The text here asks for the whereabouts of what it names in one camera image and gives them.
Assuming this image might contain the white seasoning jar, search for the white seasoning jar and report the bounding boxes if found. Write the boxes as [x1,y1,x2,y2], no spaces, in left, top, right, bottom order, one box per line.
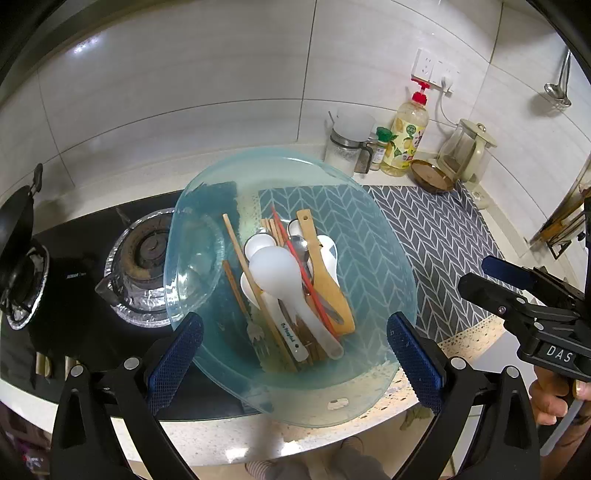
[324,110,376,174]

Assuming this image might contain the transparent blue plastic container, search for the transparent blue plastic container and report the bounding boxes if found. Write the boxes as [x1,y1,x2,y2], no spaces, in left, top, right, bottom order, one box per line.
[165,148,419,428]

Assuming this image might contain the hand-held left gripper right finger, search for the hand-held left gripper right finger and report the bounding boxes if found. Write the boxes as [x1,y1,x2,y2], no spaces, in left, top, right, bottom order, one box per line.
[387,311,541,480]

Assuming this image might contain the foil-lined gas burner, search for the foil-lined gas burner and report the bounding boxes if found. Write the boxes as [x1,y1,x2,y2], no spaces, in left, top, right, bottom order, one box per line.
[95,208,225,329]
[0,242,51,331]

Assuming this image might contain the striped slipper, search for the striped slipper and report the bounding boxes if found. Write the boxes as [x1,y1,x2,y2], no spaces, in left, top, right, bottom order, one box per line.
[245,459,279,480]
[341,436,366,459]

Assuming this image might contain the short wooden chopstick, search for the short wooden chopstick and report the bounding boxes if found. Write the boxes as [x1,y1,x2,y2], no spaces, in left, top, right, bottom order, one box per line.
[223,260,254,319]

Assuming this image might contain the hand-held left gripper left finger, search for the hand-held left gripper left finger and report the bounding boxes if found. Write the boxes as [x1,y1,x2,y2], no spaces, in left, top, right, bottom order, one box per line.
[50,313,205,480]

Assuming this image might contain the green-lid spice jar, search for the green-lid spice jar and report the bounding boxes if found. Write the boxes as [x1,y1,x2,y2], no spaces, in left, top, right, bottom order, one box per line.
[369,127,393,173]

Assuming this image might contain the metal ladle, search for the metal ladle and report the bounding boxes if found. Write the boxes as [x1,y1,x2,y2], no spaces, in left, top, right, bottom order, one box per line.
[544,50,573,108]

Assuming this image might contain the grey herringbone mat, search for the grey herringbone mat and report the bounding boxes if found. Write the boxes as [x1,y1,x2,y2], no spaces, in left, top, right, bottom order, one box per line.
[257,185,511,346]

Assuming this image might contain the metal spoon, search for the metal spoon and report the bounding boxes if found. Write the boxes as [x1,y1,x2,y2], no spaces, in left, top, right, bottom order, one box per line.
[288,235,346,324]

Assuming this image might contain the red chopstick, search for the red chopstick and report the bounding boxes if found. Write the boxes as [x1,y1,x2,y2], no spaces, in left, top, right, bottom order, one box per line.
[270,205,341,336]

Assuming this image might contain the white spoon with printed handle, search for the white spoon with printed handle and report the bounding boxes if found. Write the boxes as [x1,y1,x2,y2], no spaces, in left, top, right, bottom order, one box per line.
[240,272,310,363]

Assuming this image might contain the cutting board rack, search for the cutting board rack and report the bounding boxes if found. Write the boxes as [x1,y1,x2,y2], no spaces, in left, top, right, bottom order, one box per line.
[529,154,591,259]

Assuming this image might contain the round wooden lid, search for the round wooden lid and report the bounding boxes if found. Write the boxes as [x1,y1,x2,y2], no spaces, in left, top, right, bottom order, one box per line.
[411,159,458,193]

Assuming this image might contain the white ceramic spoon red print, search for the white ceramic spoon red print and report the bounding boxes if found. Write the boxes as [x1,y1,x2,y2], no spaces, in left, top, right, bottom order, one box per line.
[316,234,341,287]

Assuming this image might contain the white translucent rice paddle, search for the white translucent rice paddle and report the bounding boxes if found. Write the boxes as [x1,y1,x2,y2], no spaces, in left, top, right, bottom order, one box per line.
[249,244,346,360]

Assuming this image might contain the black gas stove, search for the black gas stove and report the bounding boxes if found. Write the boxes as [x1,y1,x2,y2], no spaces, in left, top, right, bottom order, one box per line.
[0,189,278,423]

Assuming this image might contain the person's right hand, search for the person's right hand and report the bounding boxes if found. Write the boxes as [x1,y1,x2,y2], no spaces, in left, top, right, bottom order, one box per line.
[529,369,591,425]

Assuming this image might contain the green cloth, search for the green cloth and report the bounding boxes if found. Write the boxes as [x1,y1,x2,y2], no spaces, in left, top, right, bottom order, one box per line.
[401,406,432,431]

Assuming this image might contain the glass teapot with cream frame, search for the glass teapot with cream frame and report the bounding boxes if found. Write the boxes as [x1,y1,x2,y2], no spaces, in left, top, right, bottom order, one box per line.
[436,119,498,185]

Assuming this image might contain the person's grey trousers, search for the person's grey trousers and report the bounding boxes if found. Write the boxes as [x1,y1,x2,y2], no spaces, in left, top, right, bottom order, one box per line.
[256,448,391,480]

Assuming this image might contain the white ceramic soup spoon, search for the white ceramic soup spoon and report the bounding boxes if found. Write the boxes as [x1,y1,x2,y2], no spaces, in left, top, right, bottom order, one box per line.
[243,233,278,260]

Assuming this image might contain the yellow dish soap pump bottle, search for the yellow dish soap pump bottle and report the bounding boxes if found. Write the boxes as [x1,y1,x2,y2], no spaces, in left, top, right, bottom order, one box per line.
[381,80,430,179]

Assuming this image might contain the white wall outlet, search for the white wall outlet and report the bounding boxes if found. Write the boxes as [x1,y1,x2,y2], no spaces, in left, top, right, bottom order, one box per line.
[411,48,461,93]

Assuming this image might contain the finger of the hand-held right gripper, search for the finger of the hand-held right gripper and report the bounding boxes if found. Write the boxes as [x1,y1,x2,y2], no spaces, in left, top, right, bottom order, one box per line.
[458,272,580,335]
[482,256,585,303]

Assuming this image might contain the metal fork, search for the metal fork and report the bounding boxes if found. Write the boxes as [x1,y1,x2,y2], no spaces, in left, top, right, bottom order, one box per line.
[248,318,274,360]

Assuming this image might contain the black wok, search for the black wok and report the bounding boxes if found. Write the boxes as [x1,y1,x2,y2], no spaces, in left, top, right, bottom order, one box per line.
[0,162,45,296]

